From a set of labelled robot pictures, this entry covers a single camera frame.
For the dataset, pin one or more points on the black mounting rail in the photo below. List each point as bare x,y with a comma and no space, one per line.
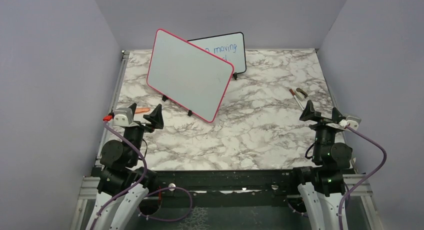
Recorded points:
225,188

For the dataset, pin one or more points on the white whiteboard marker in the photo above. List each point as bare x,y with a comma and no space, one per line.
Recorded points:
296,98

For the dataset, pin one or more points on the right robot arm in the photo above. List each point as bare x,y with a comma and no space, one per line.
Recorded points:
322,188

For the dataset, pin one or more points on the small white eraser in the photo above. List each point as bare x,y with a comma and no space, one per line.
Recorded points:
301,94

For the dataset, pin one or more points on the black framed whiteboard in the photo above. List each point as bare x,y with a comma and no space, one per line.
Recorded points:
229,46

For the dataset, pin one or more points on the orange marker cap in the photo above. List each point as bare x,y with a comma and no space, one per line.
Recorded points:
142,110

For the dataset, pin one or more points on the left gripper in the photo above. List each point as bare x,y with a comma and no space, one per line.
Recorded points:
156,118

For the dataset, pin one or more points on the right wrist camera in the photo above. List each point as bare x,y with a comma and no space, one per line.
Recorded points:
350,121

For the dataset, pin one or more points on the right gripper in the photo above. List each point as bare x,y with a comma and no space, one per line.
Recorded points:
310,113

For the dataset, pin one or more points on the pink framed whiteboard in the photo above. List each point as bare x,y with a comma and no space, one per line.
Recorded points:
188,75

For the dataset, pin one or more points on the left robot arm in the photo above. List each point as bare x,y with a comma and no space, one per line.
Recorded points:
124,180

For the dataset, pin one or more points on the aluminium table frame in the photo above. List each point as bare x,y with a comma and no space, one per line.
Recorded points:
276,137

